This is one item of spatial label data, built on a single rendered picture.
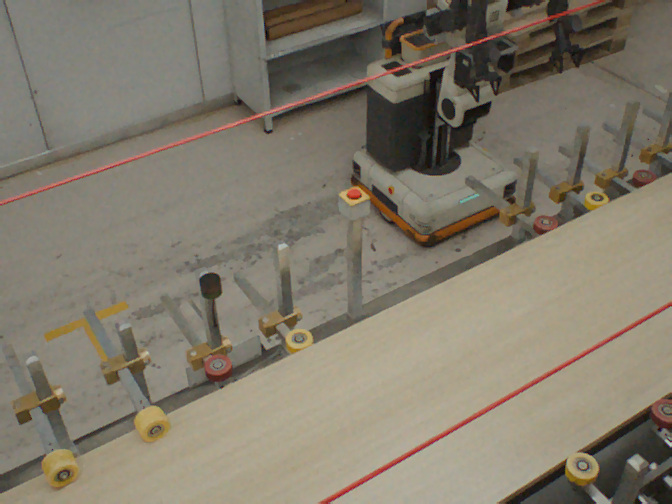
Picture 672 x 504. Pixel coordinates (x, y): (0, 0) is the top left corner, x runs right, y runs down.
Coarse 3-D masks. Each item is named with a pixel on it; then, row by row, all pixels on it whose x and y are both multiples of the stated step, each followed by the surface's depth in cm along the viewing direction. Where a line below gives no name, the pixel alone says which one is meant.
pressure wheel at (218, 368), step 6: (210, 360) 237; (216, 360) 237; (222, 360) 237; (228, 360) 236; (204, 366) 235; (210, 366) 235; (216, 366) 235; (222, 366) 235; (228, 366) 235; (210, 372) 233; (216, 372) 233; (222, 372) 233; (228, 372) 234; (210, 378) 234; (216, 378) 233; (222, 378) 234
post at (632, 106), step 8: (632, 104) 298; (624, 112) 302; (632, 112) 299; (624, 120) 304; (632, 120) 302; (624, 128) 305; (632, 128) 305; (624, 136) 307; (616, 144) 312; (624, 144) 308; (616, 152) 313; (624, 152) 312; (616, 160) 315; (624, 160) 315; (616, 168) 316; (608, 192) 325; (616, 192) 325
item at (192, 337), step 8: (160, 296) 264; (168, 296) 264; (168, 304) 261; (168, 312) 261; (176, 312) 258; (176, 320) 256; (184, 320) 256; (184, 328) 253; (192, 328) 253; (192, 336) 250; (192, 344) 248; (216, 384) 239; (224, 384) 239
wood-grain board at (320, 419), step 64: (640, 192) 295; (512, 256) 270; (576, 256) 269; (640, 256) 269; (384, 320) 248; (448, 320) 248; (512, 320) 247; (576, 320) 247; (256, 384) 230; (320, 384) 230; (384, 384) 229; (448, 384) 229; (512, 384) 228; (576, 384) 228; (640, 384) 228; (128, 448) 214; (192, 448) 214; (256, 448) 214; (320, 448) 213; (384, 448) 213; (448, 448) 213; (512, 448) 212; (576, 448) 212
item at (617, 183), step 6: (564, 144) 334; (558, 150) 335; (564, 150) 332; (570, 150) 331; (570, 156) 331; (588, 162) 324; (588, 168) 324; (594, 168) 321; (600, 168) 321; (594, 174) 323; (612, 180) 315; (618, 180) 315; (612, 186) 316; (618, 186) 314; (624, 186) 312; (630, 186) 312; (624, 192) 312; (630, 192) 310
